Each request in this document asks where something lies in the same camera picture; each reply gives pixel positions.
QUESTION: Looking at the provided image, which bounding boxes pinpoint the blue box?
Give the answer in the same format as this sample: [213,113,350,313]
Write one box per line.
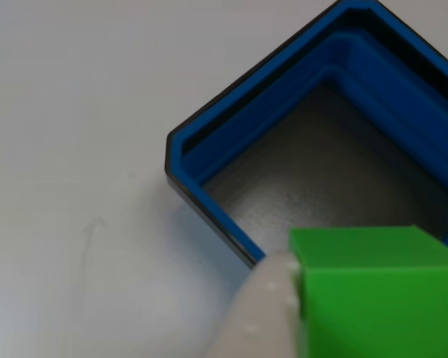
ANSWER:
[166,0,448,269]

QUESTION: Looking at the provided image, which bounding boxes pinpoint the green cube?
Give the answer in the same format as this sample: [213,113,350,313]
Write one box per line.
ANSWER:
[287,224,448,358]

